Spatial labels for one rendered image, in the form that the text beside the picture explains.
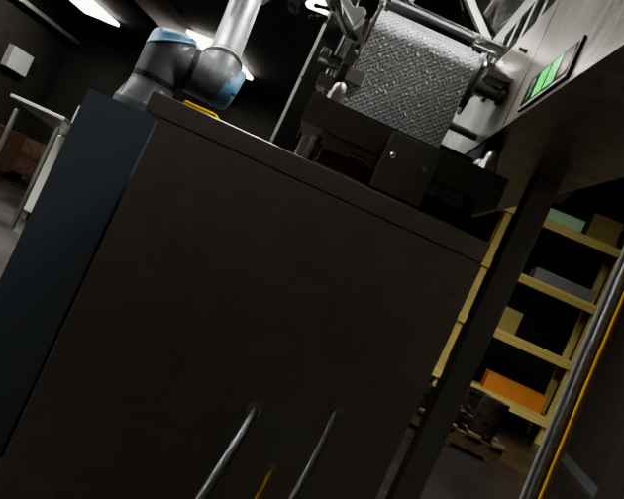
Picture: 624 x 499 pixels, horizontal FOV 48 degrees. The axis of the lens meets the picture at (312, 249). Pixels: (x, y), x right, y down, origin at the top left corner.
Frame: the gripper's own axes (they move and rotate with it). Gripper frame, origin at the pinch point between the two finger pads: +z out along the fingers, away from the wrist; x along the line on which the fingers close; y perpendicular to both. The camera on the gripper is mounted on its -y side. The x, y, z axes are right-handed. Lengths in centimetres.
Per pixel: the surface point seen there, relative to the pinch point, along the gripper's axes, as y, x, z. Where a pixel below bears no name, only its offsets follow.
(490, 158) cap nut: 9.4, -25.2, 38.9
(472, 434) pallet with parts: 18, 307, 191
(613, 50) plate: 16, -69, 34
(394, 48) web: 6.3, -7.7, 8.1
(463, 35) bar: 31.2, 23.2, 5.8
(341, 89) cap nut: -10.5, -25.2, 14.8
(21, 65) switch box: -299, 902, -416
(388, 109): -0.6, -7.7, 19.5
